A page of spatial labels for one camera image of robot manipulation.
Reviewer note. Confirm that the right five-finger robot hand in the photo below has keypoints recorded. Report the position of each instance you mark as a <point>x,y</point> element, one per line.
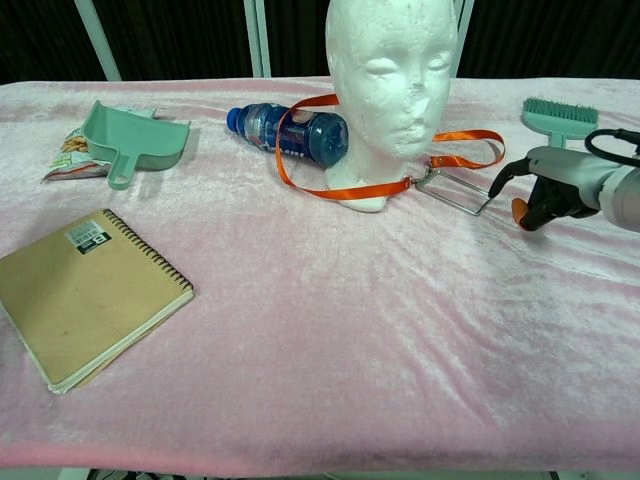
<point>565,172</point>

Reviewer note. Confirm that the clear badge holder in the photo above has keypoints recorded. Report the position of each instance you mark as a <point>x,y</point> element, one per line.
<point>450,192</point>

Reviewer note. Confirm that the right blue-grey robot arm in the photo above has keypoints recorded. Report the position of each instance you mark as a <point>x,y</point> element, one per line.
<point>625,197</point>

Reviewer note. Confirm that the teal hand brush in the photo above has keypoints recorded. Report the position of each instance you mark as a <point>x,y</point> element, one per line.
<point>560,120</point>

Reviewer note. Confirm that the white foam mannequin head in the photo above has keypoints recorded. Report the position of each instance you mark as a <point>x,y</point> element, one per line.
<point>390,75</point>

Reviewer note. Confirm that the blue water bottle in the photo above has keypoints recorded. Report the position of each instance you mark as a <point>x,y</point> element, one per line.
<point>320,135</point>

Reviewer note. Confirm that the pink velvet table cloth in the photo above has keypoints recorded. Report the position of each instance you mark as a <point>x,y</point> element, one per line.
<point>350,325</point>

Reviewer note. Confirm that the teal plastic dustpan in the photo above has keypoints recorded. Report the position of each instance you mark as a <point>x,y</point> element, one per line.
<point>140,137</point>

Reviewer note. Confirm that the brown spiral notebook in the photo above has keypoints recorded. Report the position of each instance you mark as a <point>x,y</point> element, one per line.
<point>85,295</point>

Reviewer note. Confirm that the nut snack packet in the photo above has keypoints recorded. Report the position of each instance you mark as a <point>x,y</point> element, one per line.
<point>70,150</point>

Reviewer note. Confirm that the white partition post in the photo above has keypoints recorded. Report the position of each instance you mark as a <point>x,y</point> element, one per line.
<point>465,50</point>
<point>260,40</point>
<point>100,40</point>

